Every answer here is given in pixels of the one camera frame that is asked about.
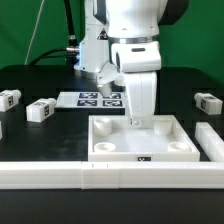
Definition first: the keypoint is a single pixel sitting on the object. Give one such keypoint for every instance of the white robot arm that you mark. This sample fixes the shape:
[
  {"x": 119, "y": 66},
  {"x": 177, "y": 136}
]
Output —
[{"x": 124, "y": 22}]

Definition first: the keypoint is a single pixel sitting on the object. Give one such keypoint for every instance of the white marker plate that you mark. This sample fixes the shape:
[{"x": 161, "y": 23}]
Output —
[{"x": 90, "y": 100}]

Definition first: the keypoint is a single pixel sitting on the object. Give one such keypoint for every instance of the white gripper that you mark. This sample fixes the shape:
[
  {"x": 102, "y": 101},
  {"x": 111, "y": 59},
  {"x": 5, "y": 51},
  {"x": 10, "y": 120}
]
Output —
[{"x": 135, "y": 67}]

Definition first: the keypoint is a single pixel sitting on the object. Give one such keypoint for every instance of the white square table top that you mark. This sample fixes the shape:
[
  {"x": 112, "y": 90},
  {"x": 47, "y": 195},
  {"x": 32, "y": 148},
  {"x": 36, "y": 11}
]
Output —
[{"x": 159, "y": 138}]

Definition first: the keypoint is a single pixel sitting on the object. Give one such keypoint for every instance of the white front fence rail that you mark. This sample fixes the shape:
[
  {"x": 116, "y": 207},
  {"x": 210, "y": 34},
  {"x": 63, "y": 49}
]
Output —
[{"x": 111, "y": 175}]

